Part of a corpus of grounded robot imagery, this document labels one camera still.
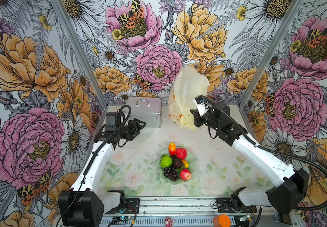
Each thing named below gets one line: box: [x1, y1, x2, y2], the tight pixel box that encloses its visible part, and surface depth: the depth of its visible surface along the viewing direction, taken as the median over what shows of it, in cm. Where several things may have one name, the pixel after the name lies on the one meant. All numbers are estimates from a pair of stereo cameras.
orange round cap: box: [212, 214, 232, 227], surface depth 63 cm
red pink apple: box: [179, 168, 192, 182], surface depth 78 cm
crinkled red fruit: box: [175, 147, 188, 160], surface depth 87 cm
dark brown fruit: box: [172, 157, 184, 169], surface depth 83 cm
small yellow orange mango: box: [181, 159, 190, 169], surface depth 86 cm
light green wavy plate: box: [156, 148, 197, 185], surface depth 84 cm
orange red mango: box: [168, 141, 177, 156], surface depth 88 cm
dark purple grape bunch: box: [162, 166, 180, 182], surface depth 81 cm
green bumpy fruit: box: [159, 154, 173, 168], surface depth 82 cm
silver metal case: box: [126, 96, 163, 128], surface depth 101 cm
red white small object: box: [164, 216, 175, 227], surface depth 67 cm
